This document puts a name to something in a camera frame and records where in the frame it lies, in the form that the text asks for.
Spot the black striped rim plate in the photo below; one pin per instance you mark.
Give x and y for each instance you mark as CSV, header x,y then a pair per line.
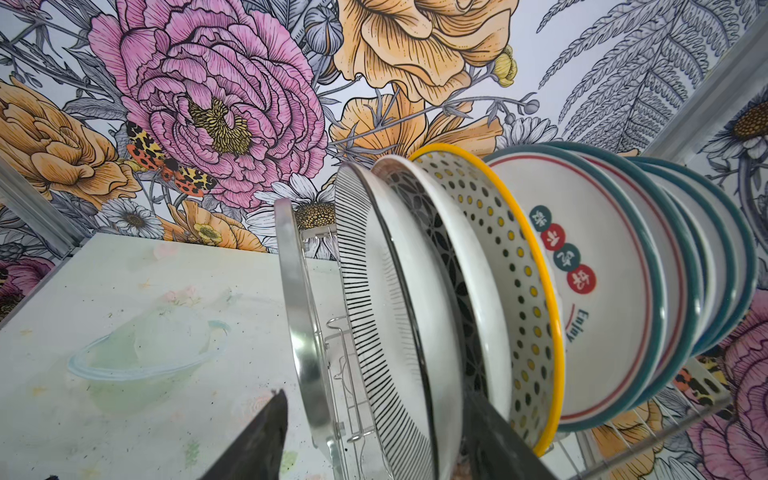
x,y
399,309

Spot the aluminium corner post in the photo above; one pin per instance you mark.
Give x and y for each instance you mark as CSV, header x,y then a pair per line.
x,y
56,231
739,75

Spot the right aluminium corner post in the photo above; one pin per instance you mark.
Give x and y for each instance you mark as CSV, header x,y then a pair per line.
x,y
739,75

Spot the left aluminium corner post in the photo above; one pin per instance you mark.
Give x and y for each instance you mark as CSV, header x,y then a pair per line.
x,y
56,231

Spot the green rim printed plate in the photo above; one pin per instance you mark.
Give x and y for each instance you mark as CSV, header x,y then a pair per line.
x,y
606,270

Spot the black geometric pattern plate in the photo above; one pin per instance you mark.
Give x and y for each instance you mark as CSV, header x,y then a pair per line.
x,y
482,328

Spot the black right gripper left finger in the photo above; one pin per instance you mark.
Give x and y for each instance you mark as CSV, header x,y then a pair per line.
x,y
257,451

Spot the chrome wire dish rack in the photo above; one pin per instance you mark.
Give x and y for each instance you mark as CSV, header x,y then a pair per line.
x,y
340,417

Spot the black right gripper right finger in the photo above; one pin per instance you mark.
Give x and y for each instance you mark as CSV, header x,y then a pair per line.
x,y
494,450

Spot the yellow rim dotted plate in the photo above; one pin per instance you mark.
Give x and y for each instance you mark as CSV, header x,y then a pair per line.
x,y
525,284

